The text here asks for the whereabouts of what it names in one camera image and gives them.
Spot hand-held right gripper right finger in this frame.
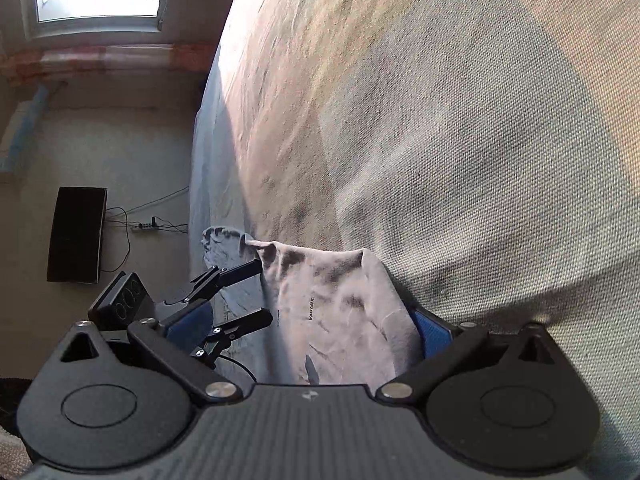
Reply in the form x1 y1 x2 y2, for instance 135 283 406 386
379 310 557 403

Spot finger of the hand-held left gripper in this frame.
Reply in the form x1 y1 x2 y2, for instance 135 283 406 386
189 259 263 306
194 309 275 363

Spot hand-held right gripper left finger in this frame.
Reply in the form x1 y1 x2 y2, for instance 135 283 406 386
62 301 241 403

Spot grey pants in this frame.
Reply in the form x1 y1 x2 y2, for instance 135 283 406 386
201 226 426 386

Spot patchwork bed sheet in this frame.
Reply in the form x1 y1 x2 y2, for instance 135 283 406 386
189 0 640 480

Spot black cable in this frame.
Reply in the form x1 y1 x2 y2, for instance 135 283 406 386
102 187 191 273

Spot black wall television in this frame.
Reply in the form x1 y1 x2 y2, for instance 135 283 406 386
46 186 108 283

